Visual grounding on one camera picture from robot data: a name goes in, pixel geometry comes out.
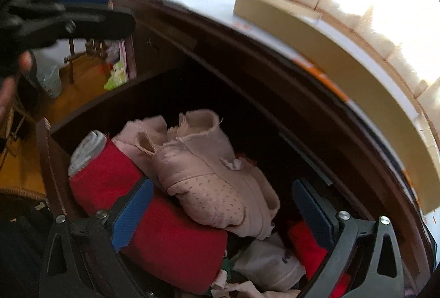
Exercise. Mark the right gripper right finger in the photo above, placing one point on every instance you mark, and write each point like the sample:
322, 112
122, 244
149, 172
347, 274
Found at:
342, 234

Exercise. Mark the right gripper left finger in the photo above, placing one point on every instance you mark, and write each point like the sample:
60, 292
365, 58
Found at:
81, 256

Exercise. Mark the red grey underwear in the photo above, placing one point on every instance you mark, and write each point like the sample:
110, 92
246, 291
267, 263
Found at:
167, 243

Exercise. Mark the dusty pink dotted underwear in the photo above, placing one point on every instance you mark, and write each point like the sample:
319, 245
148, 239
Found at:
195, 162

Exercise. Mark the bright red underwear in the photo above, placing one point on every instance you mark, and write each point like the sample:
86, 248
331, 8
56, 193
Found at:
306, 248

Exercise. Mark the open wooden drawer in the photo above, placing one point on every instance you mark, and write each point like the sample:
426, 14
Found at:
62, 202

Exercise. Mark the person left hand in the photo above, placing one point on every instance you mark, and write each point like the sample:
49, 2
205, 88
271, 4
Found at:
9, 85

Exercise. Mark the green yellow fabric bag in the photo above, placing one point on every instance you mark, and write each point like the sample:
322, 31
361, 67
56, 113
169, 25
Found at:
118, 76

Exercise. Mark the grey crumpled garment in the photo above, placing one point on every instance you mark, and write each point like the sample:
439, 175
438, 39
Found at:
269, 266

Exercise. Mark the shallow cardboard box tray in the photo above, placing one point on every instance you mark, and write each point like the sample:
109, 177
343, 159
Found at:
362, 79

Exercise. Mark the white persimmon print tablecloth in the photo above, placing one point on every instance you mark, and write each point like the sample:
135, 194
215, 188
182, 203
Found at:
222, 11

